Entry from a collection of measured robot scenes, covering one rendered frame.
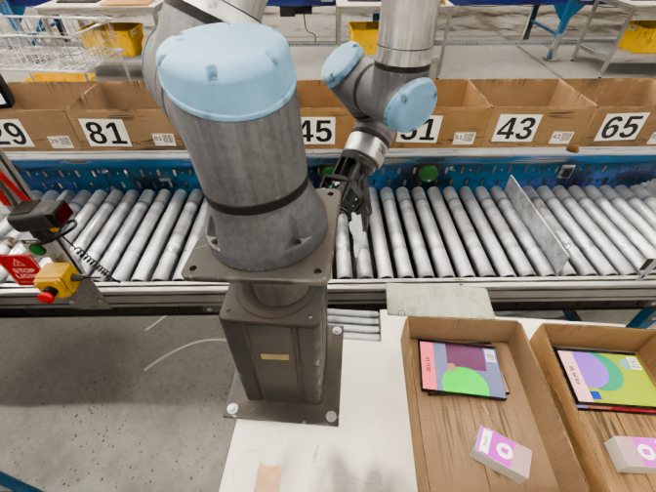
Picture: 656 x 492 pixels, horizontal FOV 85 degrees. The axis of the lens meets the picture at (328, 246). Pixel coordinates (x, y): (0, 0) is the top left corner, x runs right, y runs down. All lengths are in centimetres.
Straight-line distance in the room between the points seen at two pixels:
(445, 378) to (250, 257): 59
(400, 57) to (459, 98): 121
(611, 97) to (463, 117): 81
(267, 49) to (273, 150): 10
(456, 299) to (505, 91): 106
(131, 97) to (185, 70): 148
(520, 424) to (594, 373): 22
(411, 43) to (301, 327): 47
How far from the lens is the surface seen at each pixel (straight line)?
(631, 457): 101
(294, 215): 50
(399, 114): 62
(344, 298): 114
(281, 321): 63
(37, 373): 224
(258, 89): 41
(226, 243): 52
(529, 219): 150
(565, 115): 169
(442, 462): 89
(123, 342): 213
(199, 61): 42
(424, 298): 110
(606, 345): 119
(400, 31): 61
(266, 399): 91
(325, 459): 87
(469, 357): 99
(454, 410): 94
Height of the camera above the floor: 159
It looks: 43 degrees down
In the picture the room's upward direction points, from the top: straight up
